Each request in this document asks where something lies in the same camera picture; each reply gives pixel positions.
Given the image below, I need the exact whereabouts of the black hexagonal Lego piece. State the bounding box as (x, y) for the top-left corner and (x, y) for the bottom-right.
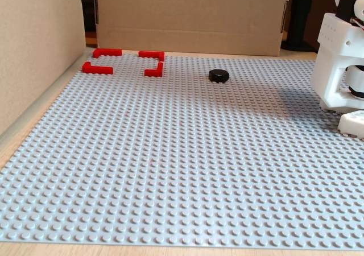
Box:
(208, 68), (230, 84)

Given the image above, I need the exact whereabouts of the grey Lego baseplate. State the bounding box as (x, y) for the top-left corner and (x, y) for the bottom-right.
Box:
(0, 52), (364, 250)

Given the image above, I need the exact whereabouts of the beige side panel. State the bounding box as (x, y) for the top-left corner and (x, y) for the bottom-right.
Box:
(0, 0), (88, 151)

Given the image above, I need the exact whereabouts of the red white black servo wire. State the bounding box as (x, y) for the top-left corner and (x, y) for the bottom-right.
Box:
(350, 16), (364, 31)

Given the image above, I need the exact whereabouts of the brown cardboard box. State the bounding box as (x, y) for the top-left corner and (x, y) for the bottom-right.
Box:
(93, 0), (293, 57)

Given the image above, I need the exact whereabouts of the black stand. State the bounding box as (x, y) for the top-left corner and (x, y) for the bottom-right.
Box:
(281, 0), (319, 52)

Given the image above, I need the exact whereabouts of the white perforated block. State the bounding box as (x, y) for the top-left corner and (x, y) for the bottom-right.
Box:
(337, 109), (364, 139)

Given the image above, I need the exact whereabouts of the red L-shaped Lego beam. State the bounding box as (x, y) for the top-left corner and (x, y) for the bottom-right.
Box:
(81, 61), (114, 75)
(144, 61), (164, 78)
(93, 48), (123, 59)
(138, 51), (165, 62)

